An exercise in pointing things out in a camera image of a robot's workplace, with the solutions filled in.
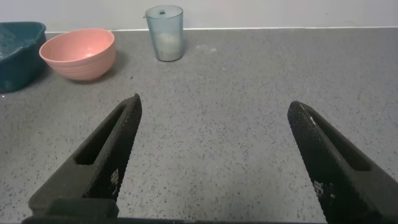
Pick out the pink ribbed bowl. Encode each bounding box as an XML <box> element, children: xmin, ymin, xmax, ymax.
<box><xmin>39</xmin><ymin>28</ymin><xmax>118</xmax><ymax>82</ymax></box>

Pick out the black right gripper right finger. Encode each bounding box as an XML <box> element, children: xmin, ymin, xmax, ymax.
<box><xmin>287</xmin><ymin>100</ymin><xmax>398</xmax><ymax>223</ymax></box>

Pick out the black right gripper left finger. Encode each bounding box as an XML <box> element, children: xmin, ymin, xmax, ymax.
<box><xmin>28</xmin><ymin>93</ymin><xmax>143</xmax><ymax>217</ymax></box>

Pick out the teal square plastic tray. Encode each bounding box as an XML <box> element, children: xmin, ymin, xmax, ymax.
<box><xmin>0</xmin><ymin>21</ymin><xmax>47</xmax><ymax>94</ymax></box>

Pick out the beige speckled powder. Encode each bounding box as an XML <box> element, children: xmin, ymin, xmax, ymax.
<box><xmin>156</xmin><ymin>32</ymin><xmax>182</xmax><ymax>60</ymax></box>

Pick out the ribbed translucent plastic cup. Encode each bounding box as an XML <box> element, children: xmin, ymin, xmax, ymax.
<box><xmin>144</xmin><ymin>4</ymin><xmax>185</xmax><ymax>62</ymax></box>

